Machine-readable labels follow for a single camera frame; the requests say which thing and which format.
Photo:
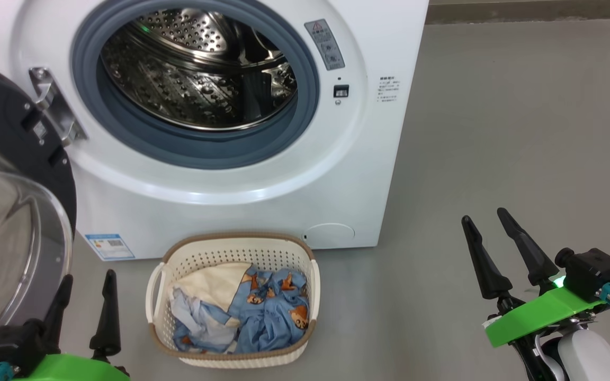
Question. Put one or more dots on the blue energy label sticker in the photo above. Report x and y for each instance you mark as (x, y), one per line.
(109, 247)

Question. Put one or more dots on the cream perforated laundry basket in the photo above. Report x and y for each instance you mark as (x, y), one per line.
(241, 360)

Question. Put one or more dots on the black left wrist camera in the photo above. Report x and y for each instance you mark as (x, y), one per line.
(14, 344)

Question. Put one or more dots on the black door latch socket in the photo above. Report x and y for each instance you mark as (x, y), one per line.
(341, 91)

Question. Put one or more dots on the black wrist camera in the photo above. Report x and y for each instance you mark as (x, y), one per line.
(14, 344)
(593, 272)

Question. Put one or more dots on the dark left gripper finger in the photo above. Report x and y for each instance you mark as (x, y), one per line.
(108, 317)
(60, 312)

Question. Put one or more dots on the white front-load washing machine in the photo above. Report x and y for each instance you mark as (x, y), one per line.
(337, 174)

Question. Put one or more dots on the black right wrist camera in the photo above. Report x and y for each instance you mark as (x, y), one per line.
(593, 272)

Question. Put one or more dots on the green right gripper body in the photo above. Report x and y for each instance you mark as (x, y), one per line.
(538, 312)

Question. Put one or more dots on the round drain filter cover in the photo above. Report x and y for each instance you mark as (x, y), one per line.
(330, 235)

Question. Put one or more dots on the blue bear print garment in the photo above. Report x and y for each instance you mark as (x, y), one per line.
(273, 317)

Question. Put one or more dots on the grey rubber door gasket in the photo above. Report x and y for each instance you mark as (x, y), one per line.
(204, 151)

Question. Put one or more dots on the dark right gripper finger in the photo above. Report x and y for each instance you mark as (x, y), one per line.
(487, 272)
(532, 259)

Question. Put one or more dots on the perforated steel washer drum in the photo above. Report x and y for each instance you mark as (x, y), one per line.
(188, 79)

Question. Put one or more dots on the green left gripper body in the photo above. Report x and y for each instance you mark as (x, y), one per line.
(66, 370)

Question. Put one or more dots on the cream and pale blue garment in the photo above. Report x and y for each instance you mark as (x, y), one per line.
(215, 283)

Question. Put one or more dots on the grey warning sticker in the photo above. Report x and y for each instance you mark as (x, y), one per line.
(325, 45)

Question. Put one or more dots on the metal door hinge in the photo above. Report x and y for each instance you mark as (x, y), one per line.
(56, 106)

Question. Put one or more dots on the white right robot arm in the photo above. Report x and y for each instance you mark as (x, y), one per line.
(591, 360)

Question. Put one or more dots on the small printed text label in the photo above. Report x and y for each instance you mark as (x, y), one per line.
(389, 89)

